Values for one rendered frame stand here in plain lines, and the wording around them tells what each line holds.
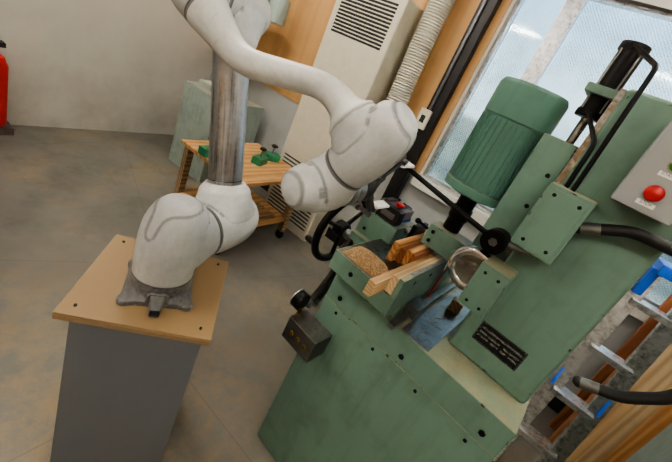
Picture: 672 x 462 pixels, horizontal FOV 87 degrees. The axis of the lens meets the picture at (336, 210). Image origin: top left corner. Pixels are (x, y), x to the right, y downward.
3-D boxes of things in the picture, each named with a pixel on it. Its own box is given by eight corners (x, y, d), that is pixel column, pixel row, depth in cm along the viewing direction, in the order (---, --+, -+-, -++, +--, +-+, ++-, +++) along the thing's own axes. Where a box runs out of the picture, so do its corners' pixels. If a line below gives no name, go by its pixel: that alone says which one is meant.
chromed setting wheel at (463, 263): (441, 272, 97) (465, 235, 92) (482, 301, 91) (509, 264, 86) (437, 274, 94) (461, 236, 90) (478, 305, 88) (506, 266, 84)
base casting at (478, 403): (395, 266, 144) (405, 248, 140) (530, 374, 115) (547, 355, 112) (324, 295, 109) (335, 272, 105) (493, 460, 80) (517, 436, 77)
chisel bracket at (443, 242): (427, 242, 114) (440, 220, 111) (464, 268, 107) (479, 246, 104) (417, 245, 108) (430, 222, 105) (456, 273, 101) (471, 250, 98)
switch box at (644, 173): (609, 196, 73) (666, 124, 67) (665, 223, 68) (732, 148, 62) (609, 197, 68) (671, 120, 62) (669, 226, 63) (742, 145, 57)
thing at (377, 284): (457, 249, 135) (463, 240, 133) (462, 252, 134) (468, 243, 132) (362, 292, 83) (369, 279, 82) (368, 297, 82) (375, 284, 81)
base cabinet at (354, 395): (329, 380, 171) (394, 266, 144) (426, 492, 142) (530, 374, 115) (255, 433, 136) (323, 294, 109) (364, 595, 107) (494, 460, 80)
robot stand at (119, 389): (48, 466, 104) (68, 318, 81) (96, 377, 130) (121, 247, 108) (156, 474, 113) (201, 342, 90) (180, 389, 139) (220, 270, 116)
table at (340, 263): (402, 225, 151) (408, 213, 149) (464, 269, 136) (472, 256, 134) (305, 246, 103) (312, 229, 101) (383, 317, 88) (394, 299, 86)
